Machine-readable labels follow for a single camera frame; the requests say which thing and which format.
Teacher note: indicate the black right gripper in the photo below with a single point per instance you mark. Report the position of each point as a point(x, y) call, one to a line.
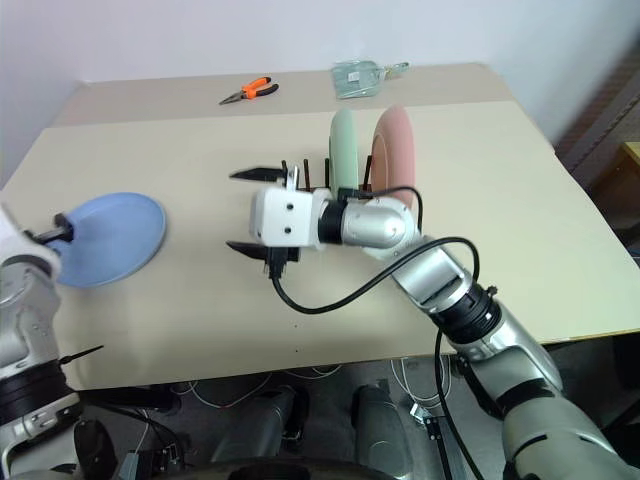
point(282, 257)

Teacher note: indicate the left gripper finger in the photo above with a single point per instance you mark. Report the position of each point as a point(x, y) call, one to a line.
point(64, 227)

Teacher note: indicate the blue plate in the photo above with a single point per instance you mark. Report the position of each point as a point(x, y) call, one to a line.
point(115, 237)

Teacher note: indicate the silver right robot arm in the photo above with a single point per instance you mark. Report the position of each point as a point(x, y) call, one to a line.
point(530, 370)

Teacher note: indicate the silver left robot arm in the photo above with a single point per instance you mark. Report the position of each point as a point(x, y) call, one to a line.
point(25, 320)

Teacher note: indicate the wooden dish rack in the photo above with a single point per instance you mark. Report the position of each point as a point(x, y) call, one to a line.
point(306, 175)

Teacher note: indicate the green plate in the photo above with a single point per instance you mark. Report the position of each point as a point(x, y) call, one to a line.
point(344, 150)

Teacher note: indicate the pink plate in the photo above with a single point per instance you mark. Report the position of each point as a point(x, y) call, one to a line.
point(395, 150)

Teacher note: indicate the clear plastic bag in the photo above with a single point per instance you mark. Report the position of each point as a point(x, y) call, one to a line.
point(356, 77)

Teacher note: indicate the black bar under table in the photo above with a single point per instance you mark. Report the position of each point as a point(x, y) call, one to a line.
point(135, 397)

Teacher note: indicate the dark grey robot leg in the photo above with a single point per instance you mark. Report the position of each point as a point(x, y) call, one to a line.
point(260, 430)
point(382, 425)

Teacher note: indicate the yellow box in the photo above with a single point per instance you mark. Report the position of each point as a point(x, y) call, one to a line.
point(633, 157)

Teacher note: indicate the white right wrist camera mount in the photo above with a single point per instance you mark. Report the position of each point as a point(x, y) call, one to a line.
point(285, 217)

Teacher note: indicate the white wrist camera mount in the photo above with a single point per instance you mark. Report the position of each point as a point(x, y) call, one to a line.
point(285, 217)
point(20, 245)

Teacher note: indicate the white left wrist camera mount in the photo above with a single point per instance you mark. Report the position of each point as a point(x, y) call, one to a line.
point(20, 245)

